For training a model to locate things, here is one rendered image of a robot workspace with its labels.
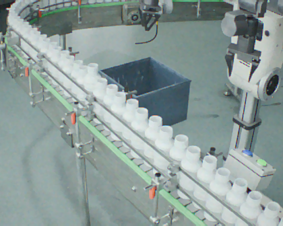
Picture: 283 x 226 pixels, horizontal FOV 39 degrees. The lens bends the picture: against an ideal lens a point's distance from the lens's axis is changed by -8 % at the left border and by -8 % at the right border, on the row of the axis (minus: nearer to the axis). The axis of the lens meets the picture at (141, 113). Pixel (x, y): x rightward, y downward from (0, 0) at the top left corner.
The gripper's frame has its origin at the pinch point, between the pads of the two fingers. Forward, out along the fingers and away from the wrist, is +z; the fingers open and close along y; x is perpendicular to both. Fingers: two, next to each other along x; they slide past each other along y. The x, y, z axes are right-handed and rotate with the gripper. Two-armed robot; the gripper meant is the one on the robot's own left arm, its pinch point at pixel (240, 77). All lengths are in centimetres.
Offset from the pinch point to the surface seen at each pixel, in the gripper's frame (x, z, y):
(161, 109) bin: 42, 43, -38
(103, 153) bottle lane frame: -10, 37, -40
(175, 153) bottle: -23.8, 17.6, -10.2
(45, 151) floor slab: 85, 129, -135
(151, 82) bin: 71, 45, -55
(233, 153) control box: -15.2, 17.4, 5.1
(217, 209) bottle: -33.2, 24.7, 7.1
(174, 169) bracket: -29.2, 19.1, -8.3
